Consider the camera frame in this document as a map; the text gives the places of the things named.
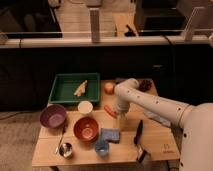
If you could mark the dark grape bunch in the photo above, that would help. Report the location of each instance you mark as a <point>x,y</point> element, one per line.
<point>145,85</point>

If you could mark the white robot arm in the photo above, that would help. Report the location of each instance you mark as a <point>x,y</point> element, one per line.
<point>196,122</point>

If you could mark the red-brown bowl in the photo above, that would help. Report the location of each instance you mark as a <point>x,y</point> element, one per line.
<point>86,129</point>

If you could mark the green plastic tray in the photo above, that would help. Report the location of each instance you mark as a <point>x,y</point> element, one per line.
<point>65,85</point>

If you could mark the small metal cup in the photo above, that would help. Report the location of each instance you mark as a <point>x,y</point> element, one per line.
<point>66,150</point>

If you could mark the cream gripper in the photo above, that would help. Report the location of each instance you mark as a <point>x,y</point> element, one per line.
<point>121,121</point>

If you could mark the white right post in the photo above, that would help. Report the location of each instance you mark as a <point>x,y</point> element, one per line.
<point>192,23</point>

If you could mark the white centre post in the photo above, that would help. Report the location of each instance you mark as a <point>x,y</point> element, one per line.
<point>94,23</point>

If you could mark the small white bowl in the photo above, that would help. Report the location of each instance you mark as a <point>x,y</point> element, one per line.
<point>85,107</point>

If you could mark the black object on shelf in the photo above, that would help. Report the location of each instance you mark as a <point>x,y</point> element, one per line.
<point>129,32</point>

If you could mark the white post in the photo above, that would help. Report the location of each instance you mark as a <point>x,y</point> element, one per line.
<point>94,23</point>
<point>192,23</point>

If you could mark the yellow banana piece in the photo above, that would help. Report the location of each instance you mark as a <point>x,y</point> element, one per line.
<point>81,89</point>

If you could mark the small blue cup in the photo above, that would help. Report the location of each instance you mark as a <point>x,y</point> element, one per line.
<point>102,148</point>

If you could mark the blue sponge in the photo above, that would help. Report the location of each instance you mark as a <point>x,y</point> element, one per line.
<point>110,135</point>

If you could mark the white horizontal rail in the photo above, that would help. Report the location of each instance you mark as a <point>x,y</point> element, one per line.
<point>103,42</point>

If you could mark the metal spoon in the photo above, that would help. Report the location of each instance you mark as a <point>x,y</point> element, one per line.
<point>60,140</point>

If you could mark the purple bowl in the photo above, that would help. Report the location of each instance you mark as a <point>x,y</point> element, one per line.
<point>53,116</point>

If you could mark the grey cloth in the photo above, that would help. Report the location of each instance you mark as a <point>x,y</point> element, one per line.
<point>157,118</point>

